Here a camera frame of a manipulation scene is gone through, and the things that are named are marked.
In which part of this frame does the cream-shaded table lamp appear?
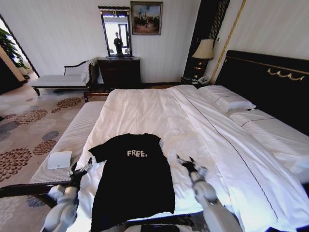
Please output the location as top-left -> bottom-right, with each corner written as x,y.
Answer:
192,39 -> 215,71

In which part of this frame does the dark wooden dresser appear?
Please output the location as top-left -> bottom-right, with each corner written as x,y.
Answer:
97,57 -> 141,90

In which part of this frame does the white paper folder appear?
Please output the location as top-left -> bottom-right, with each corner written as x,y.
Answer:
46,151 -> 73,170

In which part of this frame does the person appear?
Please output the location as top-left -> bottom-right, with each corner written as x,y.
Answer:
113,32 -> 125,55

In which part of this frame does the striped upholstered bed bench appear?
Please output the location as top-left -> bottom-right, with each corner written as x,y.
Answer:
28,101 -> 107,187

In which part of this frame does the dark nightstand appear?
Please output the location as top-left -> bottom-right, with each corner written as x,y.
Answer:
180,76 -> 213,89

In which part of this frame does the gold-framed painting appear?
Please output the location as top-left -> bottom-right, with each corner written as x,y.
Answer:
130,1 -> 164,36

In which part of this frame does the small white pillow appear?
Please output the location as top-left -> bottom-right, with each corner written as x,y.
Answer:
197,85 -> 257,113

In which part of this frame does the black FREE print t-shirt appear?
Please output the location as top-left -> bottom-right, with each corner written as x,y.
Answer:
88,132 -> 176,232

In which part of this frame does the black gold-trimmed headboard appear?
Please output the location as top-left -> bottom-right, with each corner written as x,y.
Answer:
214,50 -> 309,136

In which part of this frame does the large white pillow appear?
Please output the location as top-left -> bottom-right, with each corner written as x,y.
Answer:
229,109 -> 309,175

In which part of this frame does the dark-framed upright mirror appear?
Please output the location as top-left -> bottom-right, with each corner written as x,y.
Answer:
98,5 -> 134,58

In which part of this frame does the white dark-wood chaise longue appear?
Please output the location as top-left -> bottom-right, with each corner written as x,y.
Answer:
28,60 -> 95,96

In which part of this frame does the green leafy plant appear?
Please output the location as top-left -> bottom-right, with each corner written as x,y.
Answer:
0,27 -> 30,70

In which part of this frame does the white bed duvet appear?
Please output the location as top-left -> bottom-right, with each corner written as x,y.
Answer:
71,84 -> 309,232

